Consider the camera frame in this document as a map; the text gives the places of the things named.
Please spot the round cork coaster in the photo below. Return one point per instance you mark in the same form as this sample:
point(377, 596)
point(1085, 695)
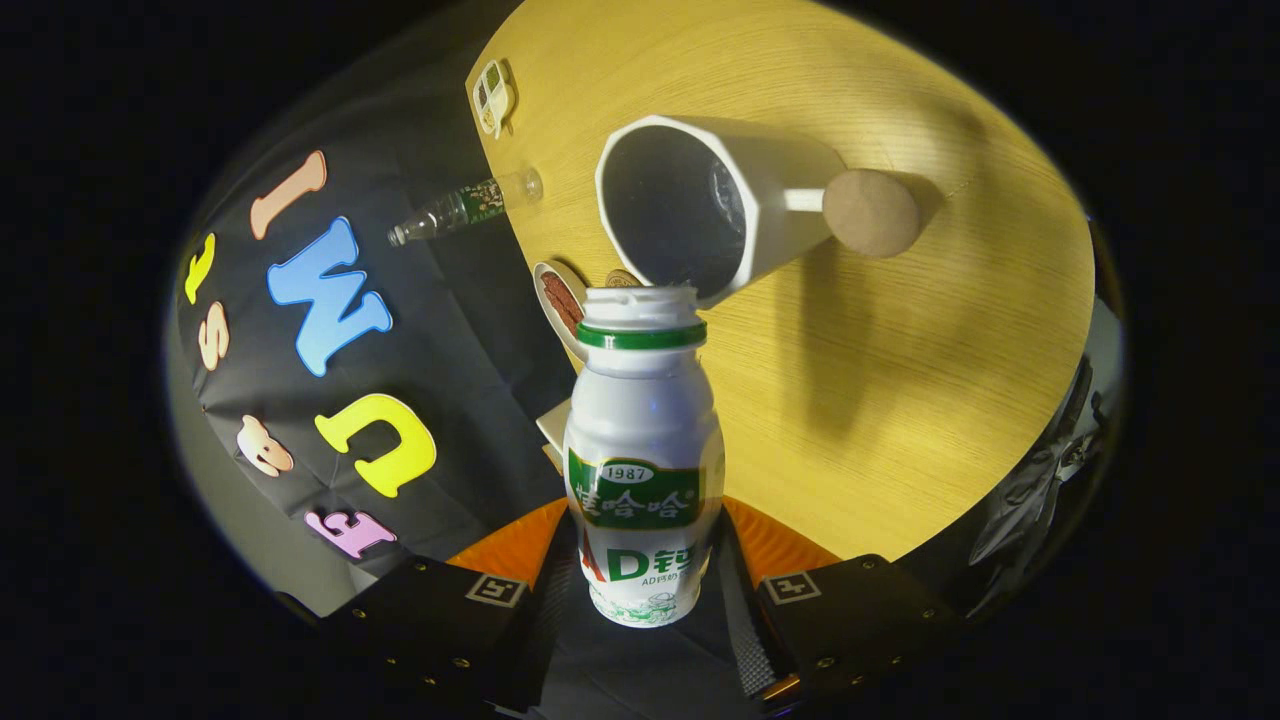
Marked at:
point(620, 279)

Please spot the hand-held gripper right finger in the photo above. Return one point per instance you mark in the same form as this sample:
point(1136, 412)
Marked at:
point(745, 620)

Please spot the wooden table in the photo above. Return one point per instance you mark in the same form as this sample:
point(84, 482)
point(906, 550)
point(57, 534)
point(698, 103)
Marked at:
point(850, 400)

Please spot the dark shiny cloth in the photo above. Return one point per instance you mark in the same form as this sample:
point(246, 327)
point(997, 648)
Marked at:
point(1040, 480)

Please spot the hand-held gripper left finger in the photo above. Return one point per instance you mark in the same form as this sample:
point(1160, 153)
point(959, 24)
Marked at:
point(545, 630)

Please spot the black backdrop cloth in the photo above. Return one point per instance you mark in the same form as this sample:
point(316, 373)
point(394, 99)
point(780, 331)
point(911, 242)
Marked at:
point(460, 330)

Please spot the white round plate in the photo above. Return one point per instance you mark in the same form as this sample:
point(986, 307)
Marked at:
point(568, 345)

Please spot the white divided dish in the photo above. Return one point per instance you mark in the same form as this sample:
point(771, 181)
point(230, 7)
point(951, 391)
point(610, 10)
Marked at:
point(492, 95)

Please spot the brown meat slice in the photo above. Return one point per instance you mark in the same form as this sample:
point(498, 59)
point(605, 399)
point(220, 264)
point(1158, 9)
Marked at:
point(562, 300)

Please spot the clear plastic water bottle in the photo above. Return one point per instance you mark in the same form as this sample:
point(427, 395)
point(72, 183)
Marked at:
point(465, 205)

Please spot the white juice bottle green label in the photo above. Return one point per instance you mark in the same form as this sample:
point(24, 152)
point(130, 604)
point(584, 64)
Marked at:
point(640, 420)

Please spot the white toaster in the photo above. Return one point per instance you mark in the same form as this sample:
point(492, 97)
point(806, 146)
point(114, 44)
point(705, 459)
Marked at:
point(558, 425)

